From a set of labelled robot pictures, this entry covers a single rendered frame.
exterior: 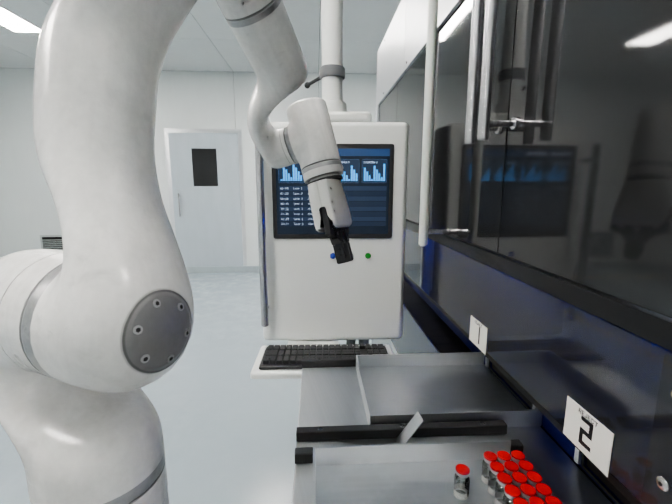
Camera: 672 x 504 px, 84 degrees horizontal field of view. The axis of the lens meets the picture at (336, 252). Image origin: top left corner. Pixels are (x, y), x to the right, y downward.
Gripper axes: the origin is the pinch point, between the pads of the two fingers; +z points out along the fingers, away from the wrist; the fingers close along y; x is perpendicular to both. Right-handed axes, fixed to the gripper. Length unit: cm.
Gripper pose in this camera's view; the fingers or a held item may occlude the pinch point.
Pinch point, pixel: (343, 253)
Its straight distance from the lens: 77.3
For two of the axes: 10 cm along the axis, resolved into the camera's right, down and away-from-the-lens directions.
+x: 8.9, -2.3, -3.9
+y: -3.7, 1.0, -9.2
